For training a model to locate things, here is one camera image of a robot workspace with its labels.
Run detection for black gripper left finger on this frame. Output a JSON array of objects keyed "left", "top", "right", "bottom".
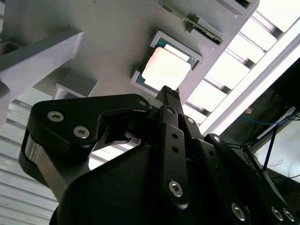
[{"left": 18, "top": 85, "right": 191, "bottom": 211}]

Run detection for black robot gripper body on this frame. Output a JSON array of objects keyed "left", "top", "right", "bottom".
[{"left": 50, "top": 142, "right": 237, "bottom": 225}]

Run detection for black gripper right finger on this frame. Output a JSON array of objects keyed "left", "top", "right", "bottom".
[{"left": 172, "top": 88, "right": 300, "bottom": 225}]

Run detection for CPU with silver top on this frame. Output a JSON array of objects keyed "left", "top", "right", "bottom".
[{"left": 140, "top": 37, "right": 200, "bottom": 92}]

